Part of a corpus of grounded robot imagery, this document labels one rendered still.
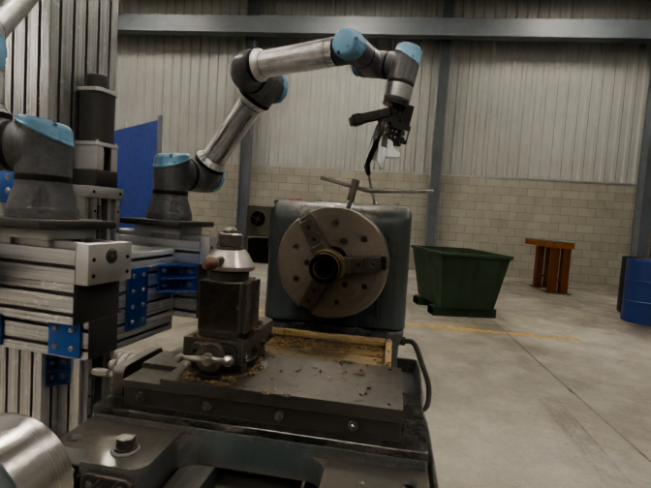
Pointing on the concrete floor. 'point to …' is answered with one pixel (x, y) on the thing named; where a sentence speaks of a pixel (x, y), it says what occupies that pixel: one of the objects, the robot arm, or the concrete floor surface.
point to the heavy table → (551, 264)
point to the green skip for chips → (458, 280)
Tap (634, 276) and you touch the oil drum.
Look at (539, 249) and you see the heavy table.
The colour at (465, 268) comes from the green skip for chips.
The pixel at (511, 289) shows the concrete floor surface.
